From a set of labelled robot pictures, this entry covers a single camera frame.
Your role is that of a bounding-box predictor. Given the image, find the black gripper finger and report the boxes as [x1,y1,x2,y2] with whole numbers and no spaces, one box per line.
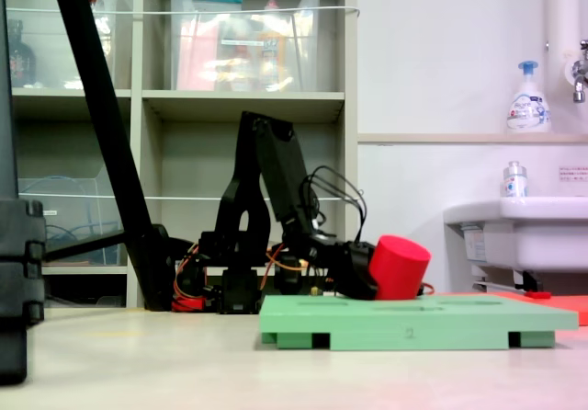
[349,243,380,302]

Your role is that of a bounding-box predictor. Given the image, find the red cylinder block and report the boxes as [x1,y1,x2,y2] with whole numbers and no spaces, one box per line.
[367,233,433,302]

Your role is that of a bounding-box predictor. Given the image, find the green shape sorter board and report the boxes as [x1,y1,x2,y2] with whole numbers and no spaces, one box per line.
[259,293,580,351]

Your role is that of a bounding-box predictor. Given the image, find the sink sticker label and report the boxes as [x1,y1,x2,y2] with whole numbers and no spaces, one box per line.
[461,225,487,264]

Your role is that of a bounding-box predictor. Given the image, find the red base clamp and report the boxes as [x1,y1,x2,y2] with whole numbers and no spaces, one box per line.
[172,290,217,313]

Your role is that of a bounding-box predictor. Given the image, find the white sink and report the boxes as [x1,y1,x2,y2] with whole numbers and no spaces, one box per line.
[443,196,588,273]

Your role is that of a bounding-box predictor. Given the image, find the small clear bottle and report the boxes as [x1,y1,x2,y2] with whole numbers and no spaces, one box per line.
[500,160,529,199]

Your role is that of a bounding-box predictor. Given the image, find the beige shelf unit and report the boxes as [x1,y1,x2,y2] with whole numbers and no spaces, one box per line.
[0,0,359,310]

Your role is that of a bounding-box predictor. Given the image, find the large clear storage bin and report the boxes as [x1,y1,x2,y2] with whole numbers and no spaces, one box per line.
[168,0,322,93]

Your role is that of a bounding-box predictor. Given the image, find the white soap pump bottle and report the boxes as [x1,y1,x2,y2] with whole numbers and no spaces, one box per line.
[506,60,552,134]

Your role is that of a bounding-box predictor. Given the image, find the pink refill pack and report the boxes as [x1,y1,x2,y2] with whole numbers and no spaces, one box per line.
[176,18,220,92]

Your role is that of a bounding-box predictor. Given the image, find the black tripod strut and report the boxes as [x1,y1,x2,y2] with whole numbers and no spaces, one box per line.
[43,230,128,264]

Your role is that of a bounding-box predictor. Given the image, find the black tripod leg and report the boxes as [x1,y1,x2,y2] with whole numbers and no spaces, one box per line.
[47,0,178,313]
[0,0,47,386]

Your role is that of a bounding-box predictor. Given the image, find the metal faucet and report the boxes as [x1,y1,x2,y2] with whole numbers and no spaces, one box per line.
[569,40,588,104]

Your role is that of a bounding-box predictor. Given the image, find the clear plastic file box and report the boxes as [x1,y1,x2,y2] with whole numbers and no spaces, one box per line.
[91,0,119,90]

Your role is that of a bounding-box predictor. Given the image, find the white pipe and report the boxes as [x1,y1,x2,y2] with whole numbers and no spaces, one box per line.
[544,0,582,85]

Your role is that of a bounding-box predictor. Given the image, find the dark glass bottle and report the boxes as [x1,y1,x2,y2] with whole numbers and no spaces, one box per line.
[6,18,37,88]

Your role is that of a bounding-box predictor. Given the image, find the thin orange wire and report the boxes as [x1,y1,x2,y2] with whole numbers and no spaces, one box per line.
[259,244,309,291]
[173,243,202,299]

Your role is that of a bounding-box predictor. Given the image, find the thin black motor cable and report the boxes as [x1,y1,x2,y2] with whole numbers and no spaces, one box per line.
[300,165,368,245]

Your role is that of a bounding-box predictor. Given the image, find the black sink bracket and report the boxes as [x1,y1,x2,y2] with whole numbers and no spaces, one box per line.
[514,269,543,291]

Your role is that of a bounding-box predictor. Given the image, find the wall label with red text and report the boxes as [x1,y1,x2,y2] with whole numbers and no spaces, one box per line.
[559,165,588,182]

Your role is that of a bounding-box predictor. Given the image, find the blue cable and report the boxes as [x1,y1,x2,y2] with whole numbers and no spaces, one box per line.
[43,223,93,257]

